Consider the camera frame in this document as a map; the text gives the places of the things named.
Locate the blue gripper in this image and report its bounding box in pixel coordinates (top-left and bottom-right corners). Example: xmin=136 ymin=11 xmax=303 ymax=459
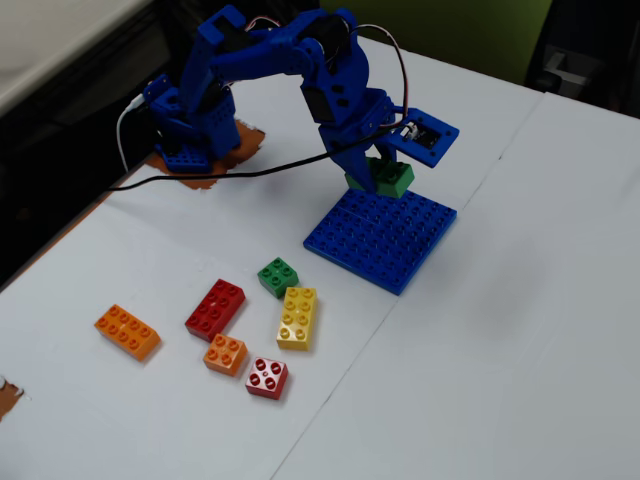
xmin=313 ymin=87 xmax=402 ymax=195

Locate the green 2x4 block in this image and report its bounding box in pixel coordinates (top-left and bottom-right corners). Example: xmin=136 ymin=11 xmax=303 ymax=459
xmin=343 ymin=157 xmax=416 ymax=199

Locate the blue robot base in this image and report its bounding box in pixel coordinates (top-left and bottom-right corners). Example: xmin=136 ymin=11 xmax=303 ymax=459
xmin=142 ymin=73 xmax=241 ymax=175

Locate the green 2x2 block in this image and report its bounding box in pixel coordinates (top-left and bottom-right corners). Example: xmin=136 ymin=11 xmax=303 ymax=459
xmin=256 ymin=256 xmax=300 ymax=300

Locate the yellow 2x4 block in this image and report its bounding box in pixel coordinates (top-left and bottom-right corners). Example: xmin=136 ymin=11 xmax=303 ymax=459
xmin=275 ymin=286 xmax=318 ymax=352

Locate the red 2x4 block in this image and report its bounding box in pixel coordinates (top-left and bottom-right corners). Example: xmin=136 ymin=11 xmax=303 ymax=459
xmin=184 ymin=278 xmax=247 ymax=344

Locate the red 2x2 block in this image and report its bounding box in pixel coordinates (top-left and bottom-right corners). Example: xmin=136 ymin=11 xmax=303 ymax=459
xmin=244 ymin=356 xmax=289 ymax=401

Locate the orange 2x2 block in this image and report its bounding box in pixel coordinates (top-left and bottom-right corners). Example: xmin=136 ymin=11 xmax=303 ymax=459
xmin=202 ymin=333 xmax=249 ymax=378

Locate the orange 2x4 block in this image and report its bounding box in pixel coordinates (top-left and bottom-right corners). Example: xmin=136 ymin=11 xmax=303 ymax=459
xmin=93 ymin=303 xmax=162 ymax=363

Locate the blue 8x8 studded baseplate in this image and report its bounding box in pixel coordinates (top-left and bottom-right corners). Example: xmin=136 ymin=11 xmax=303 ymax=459
xmin=302 ymin=187 xmax=458 ymax=297

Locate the green partition panel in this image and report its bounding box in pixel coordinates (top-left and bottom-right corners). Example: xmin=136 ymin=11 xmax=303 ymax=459
xmin=319 ymin=0 xmax=554 ymax=86

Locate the black chair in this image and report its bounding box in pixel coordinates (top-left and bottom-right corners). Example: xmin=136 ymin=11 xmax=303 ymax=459
xmin=524 ymin=0 xmax=640 ymax=119

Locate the white side desk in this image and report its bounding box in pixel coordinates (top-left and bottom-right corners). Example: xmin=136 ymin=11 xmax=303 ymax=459
xmin=0 ymin=0 xmax=151 ymax=117

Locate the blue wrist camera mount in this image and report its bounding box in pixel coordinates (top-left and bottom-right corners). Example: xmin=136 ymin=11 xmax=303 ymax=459
xmin=385 ymin=107 xmax=460 ymax=169

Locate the thin servo wire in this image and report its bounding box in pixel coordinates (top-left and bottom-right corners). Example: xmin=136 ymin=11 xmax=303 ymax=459
xmin=348 ymin=23 xmax=417 ymax=132

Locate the black cable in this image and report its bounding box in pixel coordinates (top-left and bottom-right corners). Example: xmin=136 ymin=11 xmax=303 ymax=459
xmin=107 ymin=119 xmax=416 ymax=193

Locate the white cable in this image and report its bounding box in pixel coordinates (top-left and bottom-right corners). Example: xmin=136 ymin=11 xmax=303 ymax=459
xmin=115 ymin=92 xmax=151 ymax=172

